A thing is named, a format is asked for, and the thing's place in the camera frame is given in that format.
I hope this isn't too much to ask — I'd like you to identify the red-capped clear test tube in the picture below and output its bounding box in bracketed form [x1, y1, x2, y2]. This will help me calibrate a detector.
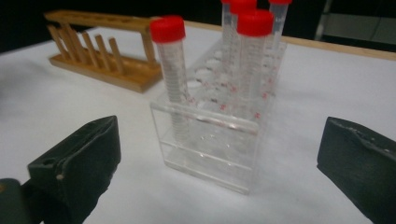
[268, 0, 293, 97]
[236, 8, 276, 119]
[219, 0, 233, 85]
[229, 0, 258, 94]
[148, 15, 194, 144]

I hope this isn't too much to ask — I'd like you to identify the white table mat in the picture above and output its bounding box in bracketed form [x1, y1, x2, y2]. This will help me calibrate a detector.
[0, 20, 396, 224]

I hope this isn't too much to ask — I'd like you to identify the clear acrylic test tube rack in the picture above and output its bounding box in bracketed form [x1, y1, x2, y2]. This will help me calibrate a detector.
[149, 40, 289, 195]

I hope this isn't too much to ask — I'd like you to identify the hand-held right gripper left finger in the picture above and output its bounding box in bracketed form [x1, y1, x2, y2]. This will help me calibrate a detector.
[27, 115, 121, 224]

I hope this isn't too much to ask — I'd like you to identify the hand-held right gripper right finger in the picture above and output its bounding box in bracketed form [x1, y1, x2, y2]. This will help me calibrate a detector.
[317, 116, 396, 224]

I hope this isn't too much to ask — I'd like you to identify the wooden test tube rack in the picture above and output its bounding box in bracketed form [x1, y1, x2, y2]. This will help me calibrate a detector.
[43, 9, 164, 94]

